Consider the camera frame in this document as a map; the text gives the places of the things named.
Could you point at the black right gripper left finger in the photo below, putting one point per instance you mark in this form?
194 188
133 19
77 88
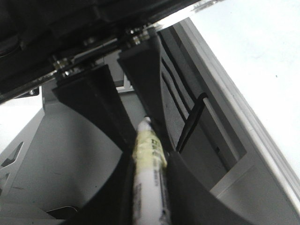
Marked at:
93 95

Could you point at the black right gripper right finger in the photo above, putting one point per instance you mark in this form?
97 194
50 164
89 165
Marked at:
212 176

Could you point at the white black-tipped whiteboard marker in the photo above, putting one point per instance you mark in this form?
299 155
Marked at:
150 196

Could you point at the white whiteboard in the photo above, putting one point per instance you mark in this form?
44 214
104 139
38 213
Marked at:
257 42

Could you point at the grey whiteboard frame ledge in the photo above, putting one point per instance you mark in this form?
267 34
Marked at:
234 112

